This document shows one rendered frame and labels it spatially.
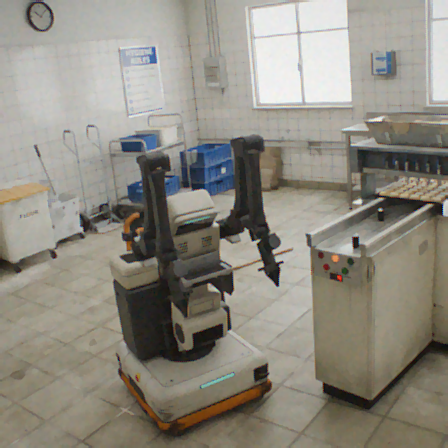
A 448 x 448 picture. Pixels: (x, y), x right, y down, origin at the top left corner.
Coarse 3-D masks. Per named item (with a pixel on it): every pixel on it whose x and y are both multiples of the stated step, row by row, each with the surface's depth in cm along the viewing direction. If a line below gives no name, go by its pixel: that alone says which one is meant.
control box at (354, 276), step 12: (324, 252) 246; (336, 252) 242; (348, 252) 240; (336, 264) 243; (348, 264) 238; (360, 264) 236; (324, 276) 250; (336, 276) 245; (348, 276) 240; (360, 276) 237
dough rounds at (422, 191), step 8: (400, 184) 313; (408, 184) 310; (416, 184) 312; (424, 184) 307; (432, 184) 306; (384, 192) 298; (392, 192) 300; (400, 192) 297; (408, 192) 294; (416, 192) 296; (424, 192) 292; (432, 192) 289; (440, 192) 292; (424, 200) 281; (432, 200) 277; (440, 200) 277
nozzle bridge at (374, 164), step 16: (352, 144) 304; (368, 144) 301; (384, 144) 298; (352, 160) 305; (368, 160) 308; (384, 160) 300; (400, 160) 293; (432, 160) 280; (368, 176) 316; (416, 176) 284; (432, 176) 277; (368, 192) 319
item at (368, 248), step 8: (424, 208) 271; (432, 208) 275; (440, 208) 283; (408, 216) 261; (416, 216) 262; (424, 216) 269; (400, 224) 251; (408, 224) 257; (416, 224) 263; (384, 232) 242; (392, 232) 245; (400, 232) 251; (368, 240) 234; (376, 240) 235; (384, 240) 241; (392, 240) 247; (368, 248) 231; (376, 248) 236; (368, 256) 232
